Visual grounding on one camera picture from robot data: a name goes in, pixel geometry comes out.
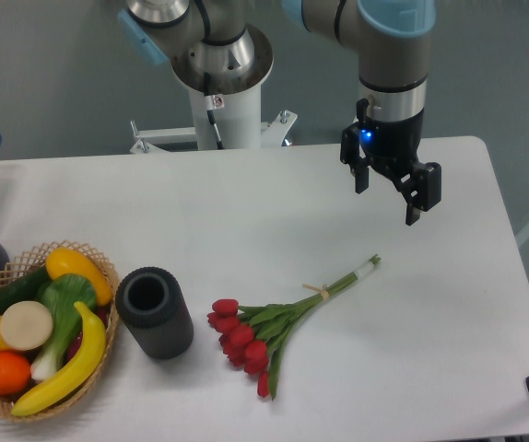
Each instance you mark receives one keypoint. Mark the beige round radish slice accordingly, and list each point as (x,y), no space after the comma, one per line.
(26,325)

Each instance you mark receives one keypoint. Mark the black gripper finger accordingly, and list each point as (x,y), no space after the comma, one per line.
(421,189)
(358,165)

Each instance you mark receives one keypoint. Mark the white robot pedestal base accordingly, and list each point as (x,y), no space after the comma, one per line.
(221,121)

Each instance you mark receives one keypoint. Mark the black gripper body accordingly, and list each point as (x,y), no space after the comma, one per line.
(389,147)

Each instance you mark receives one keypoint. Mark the red tulip bouquet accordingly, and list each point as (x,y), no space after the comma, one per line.
(255,337)

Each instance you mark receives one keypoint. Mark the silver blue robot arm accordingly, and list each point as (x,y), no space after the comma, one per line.
(223,60)

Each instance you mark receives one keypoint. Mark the green bok choy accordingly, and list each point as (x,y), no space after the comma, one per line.
(59,297)

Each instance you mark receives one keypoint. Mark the yellow banana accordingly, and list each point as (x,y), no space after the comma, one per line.
(73,374)

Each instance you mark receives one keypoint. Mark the green cucumber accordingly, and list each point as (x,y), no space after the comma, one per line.
(25,288)

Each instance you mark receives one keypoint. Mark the dark grey ribbed vase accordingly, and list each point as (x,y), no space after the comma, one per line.
(150,303)

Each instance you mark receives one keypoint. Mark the orange fruit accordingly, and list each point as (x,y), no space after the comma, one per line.
(14,373)

